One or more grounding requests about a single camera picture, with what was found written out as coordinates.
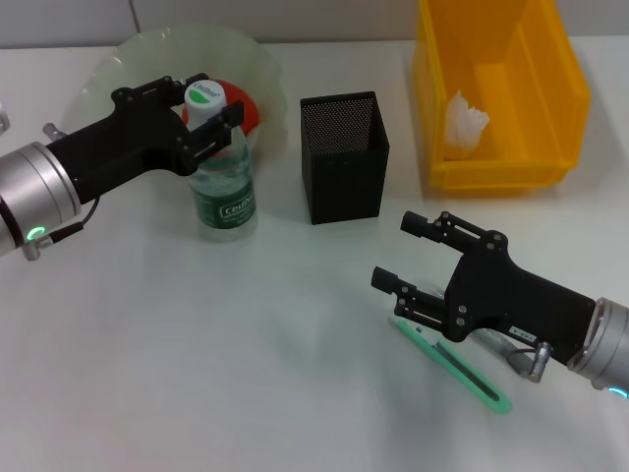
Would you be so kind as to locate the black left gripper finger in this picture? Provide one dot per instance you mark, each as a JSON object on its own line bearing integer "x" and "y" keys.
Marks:
{"x": 233, "y": 114}
{"x": 196, "y": 79}

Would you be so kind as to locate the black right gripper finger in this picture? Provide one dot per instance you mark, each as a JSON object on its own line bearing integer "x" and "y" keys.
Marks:
{"x": 385, "y": 279}
{"x": 415, "y": 223}

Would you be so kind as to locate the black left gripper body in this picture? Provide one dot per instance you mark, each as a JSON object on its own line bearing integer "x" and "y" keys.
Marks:
{"x": 123, "y": 142}

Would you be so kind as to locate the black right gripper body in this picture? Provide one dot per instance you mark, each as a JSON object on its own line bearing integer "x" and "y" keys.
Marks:
{"x": 516, "y": 295}

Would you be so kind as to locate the red-orange fruit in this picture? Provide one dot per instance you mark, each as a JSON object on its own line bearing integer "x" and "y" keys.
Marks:
{"x": 250, "y": 110}

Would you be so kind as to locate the black mesh pen holder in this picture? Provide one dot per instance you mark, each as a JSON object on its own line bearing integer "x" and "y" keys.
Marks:
{"x": 344, "y": 192}

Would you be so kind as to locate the clear water bottle green label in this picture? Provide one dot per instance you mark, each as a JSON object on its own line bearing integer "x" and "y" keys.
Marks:
{"x": 226, "y": 196}

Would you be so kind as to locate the white paper ball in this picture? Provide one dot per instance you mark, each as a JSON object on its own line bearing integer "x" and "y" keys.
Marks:
{"x": 464, "y": 128}

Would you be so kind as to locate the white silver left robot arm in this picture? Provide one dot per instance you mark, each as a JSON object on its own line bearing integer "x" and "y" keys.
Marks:
{"x": 34, "y": 192}

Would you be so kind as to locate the pale green glass fruit plate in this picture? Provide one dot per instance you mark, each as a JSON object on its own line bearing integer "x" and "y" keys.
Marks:
{"x": 147, "y": 54}

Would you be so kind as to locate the mint green utility knife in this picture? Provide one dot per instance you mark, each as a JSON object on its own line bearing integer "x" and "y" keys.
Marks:
{"x": 498, "y": 405}

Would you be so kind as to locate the yellow plastic storage bin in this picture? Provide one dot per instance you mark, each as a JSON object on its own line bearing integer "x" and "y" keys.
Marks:
{"x": 540, "y": 98}

